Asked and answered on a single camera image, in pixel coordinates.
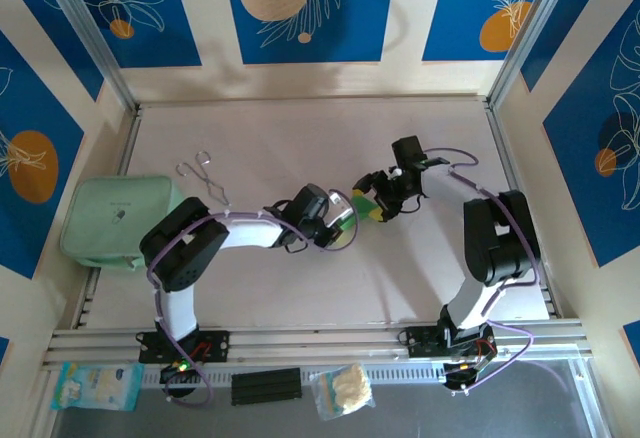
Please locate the green cloth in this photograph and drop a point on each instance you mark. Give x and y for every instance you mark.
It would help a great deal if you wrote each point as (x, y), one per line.
(361, 204)

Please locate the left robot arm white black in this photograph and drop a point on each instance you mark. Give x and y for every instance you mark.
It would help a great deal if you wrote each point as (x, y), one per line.
(177, 308)

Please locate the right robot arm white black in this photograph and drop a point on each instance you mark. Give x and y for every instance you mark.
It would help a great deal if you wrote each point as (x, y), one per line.
(475, 298)

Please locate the metal tongs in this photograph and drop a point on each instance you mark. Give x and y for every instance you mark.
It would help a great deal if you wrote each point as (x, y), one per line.
(207, 183)

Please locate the clear bag of crackers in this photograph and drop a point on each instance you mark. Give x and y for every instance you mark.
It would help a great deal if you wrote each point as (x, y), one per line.
(345, 390)

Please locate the black ribbed block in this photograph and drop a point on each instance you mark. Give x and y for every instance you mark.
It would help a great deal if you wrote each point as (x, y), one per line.
(267, 386)

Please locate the mint green zip pouch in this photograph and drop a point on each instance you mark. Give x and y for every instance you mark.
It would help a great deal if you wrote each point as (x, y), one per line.
(100, 218)

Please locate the blue white snack packet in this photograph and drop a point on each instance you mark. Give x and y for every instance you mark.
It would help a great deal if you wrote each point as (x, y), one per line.
(97, 387)

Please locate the long aluminium frame rail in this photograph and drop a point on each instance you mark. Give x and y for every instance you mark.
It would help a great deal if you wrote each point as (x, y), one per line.
(320, 343)

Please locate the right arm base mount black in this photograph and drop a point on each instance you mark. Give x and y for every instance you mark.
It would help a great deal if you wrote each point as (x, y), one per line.
(420, 340)

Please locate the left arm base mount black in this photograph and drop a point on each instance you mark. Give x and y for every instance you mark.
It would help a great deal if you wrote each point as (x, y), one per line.
(215, 345)

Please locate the aluminium frame post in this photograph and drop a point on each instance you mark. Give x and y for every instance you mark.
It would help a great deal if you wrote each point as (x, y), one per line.
(85, 18)
(530, 33)

